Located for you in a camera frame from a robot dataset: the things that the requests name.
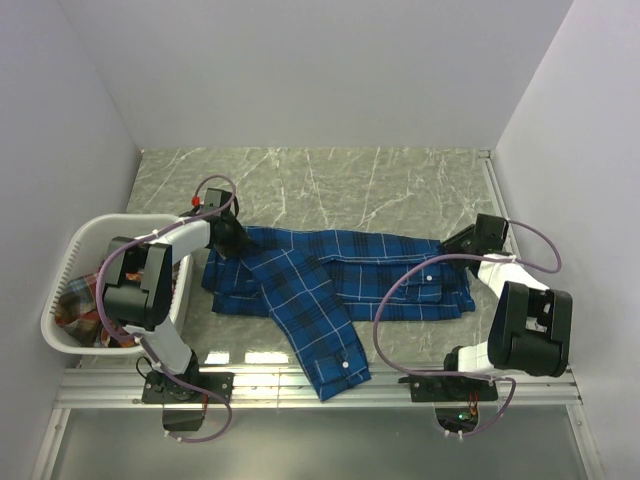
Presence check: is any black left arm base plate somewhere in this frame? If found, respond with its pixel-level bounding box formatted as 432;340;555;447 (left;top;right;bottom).
141;371;234;405

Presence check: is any aluminium mounting rail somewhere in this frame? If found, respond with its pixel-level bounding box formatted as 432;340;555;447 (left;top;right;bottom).
52;364;584;411

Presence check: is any red brown plaid shirt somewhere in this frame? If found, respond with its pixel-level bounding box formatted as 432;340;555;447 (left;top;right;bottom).
54;272;135;348

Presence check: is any white plastic laundry basket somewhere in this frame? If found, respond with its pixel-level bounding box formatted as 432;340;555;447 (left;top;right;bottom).
41;214;177;356

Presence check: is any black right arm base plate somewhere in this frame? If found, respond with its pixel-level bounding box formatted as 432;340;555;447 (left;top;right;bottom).
398;375;498;403

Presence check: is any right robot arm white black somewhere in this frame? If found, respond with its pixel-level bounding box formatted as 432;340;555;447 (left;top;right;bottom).
440;214;573;400

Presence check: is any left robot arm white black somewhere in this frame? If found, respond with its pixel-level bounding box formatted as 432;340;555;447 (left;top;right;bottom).
96;188;250;403

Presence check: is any blue plaid long sleeve shirt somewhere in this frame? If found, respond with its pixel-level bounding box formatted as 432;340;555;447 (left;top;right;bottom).
201;226;475;401

